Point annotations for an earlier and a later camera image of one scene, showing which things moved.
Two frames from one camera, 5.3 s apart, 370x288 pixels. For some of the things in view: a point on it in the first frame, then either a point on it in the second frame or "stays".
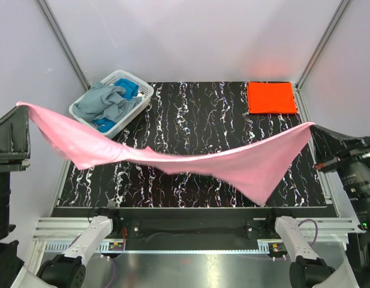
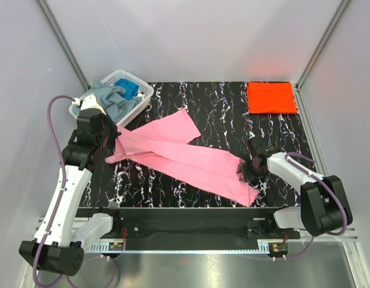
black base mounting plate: x=240 y=224 stays
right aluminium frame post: x=301 y=105 stays
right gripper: x=330 y=144 -> x=243 y=167
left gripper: x=11 y=138 -> x=114 y=132
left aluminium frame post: x=65 y=42 stays
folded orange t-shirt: x=271 y=98 stays
